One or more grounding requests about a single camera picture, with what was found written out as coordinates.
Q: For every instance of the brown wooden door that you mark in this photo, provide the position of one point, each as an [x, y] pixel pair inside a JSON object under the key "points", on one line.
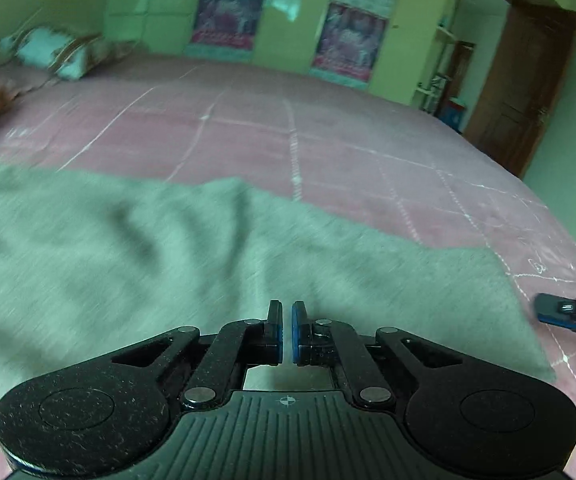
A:
{"points": [[523, 85]]}

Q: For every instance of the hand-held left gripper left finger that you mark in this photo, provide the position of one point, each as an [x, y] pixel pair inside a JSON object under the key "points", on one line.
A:
{"points": [[278, 332]]}

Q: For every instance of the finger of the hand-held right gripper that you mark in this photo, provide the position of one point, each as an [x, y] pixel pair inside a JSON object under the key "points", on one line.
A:
{"points": [[550, 302], [560, 321]]}

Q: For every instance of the white teal patterned pillow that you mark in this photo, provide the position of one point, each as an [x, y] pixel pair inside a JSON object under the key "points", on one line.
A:
{"points": [[53, 52]]}

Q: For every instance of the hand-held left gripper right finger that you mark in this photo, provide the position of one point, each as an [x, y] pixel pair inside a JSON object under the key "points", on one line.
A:
{"points": [[296, 332]]}

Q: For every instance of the pink checked bed sheet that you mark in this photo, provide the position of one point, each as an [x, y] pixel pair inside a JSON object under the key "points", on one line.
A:
{"points": [[343, 125]]}

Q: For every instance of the cream corner shelf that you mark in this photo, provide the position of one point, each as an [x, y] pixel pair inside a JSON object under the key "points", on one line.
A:
{"points": [[443, 35]]}

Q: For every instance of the green towel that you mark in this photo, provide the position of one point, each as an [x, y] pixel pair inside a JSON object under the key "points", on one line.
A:
{"points": [[118, 260]]}

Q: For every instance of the purple wall poster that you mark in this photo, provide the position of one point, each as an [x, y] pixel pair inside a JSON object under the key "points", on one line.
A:
{"points": [[350, 42], [228, 15]]}

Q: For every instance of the red and blue stool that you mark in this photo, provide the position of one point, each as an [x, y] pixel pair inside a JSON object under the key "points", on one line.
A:
{"points": [[454, 112]]}

